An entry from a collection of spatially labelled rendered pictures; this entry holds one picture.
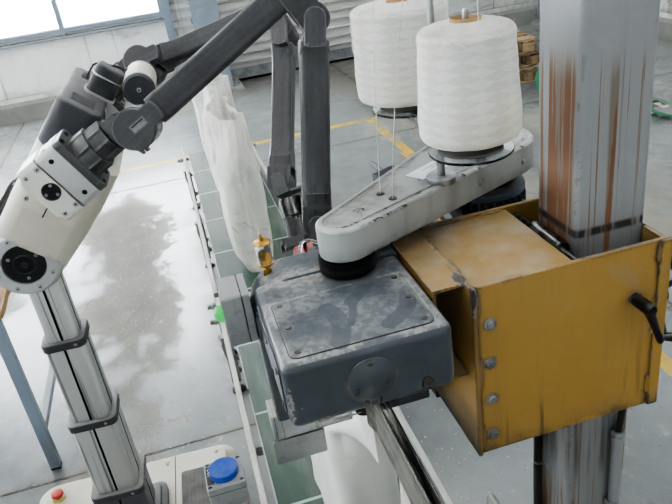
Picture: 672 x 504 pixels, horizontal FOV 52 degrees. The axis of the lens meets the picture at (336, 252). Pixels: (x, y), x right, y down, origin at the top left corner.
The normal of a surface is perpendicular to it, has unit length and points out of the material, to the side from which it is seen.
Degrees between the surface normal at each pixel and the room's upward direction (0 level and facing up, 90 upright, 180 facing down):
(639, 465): 0
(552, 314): 90
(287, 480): 0
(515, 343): 90
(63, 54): 90
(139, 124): 79
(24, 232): 115
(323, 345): 0
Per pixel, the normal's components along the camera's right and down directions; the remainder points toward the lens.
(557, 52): -0.96, 0.23
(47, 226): -0.11, 0.80
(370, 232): 0.63, 0.28
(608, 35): 0.26, 0.42
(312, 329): -0.13, -0.88
